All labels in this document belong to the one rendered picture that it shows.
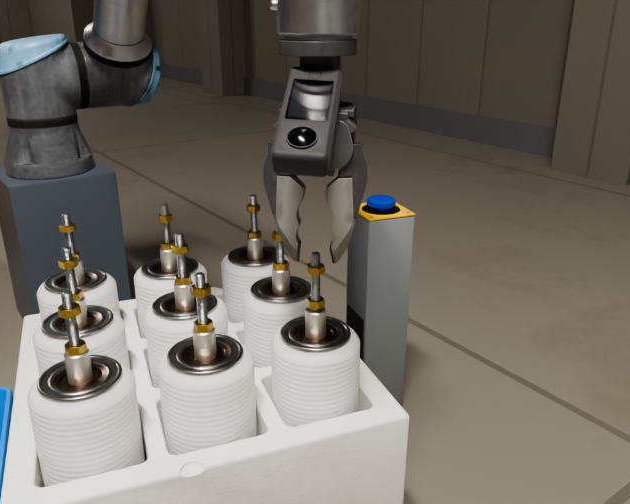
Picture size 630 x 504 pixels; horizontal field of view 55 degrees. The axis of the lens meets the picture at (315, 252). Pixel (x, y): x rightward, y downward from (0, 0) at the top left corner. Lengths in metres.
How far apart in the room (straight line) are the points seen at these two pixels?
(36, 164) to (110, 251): 0.20
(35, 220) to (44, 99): 0.21
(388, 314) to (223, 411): 0.36
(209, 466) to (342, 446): 0.14
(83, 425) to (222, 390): 0.13
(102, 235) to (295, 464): 0.69
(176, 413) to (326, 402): 0.15
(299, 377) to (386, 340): 0.30
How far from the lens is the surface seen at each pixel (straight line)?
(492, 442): 0.95
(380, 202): 0.84
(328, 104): 0.53
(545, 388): 1.09
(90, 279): 0.84
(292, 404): 0.66
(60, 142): 1.16
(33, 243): 1.17
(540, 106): 2.79
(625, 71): 2.38
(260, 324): 0.73
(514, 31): 2.87
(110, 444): 0.62
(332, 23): 0.55
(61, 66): 1.16
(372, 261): 0.84
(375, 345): 0.90
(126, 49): 1.15
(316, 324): 0.64
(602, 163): 2.44
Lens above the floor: 0.57
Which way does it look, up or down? 22 degrees down
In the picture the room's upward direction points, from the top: straight up
